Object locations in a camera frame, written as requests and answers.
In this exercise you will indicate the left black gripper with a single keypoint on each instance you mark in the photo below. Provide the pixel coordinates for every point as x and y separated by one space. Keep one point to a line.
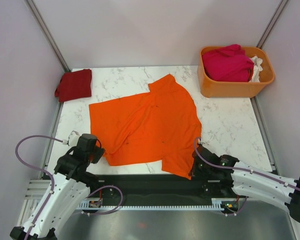
99 153

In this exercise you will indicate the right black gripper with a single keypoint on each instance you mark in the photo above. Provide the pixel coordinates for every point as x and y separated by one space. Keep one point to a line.
195 172

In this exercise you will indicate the orange t shirt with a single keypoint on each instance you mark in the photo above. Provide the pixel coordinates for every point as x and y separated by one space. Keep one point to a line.
161 124

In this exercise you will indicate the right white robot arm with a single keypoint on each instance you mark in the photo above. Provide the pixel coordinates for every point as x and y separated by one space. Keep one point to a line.
232 176

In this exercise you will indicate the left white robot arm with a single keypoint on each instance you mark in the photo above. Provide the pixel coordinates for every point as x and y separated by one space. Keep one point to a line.
70 183

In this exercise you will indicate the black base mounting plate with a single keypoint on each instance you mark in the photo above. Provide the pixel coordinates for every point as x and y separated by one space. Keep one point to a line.
159 189

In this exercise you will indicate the folded dark red shirt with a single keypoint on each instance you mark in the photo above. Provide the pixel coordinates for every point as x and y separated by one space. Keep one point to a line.
74 85

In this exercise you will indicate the orange plastic basket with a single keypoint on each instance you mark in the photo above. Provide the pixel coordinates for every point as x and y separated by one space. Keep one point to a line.
210 88

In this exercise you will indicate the magenta shirt in basket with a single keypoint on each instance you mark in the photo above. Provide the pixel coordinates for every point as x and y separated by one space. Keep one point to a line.
228 64

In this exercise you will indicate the white cloth in basket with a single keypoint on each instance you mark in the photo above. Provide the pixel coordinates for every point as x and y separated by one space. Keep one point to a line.
257 69

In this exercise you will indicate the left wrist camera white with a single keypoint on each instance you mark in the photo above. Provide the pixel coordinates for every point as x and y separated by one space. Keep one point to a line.
72 139

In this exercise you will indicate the white slotted cable duct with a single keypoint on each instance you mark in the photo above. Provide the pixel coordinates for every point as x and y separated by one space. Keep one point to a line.
213 205

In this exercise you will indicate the aluminium front rail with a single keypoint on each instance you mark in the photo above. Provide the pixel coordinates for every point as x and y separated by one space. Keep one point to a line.
36 189

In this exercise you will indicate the left aluminium corner post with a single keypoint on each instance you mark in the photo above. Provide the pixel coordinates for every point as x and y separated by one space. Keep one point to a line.
47 33

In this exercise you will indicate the aluminium corner post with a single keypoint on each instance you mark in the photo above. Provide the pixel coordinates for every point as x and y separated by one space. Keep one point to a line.
272 23
47 33

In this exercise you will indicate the right aluminium corner post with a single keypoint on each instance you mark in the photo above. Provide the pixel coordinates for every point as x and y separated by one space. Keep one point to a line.
272 23

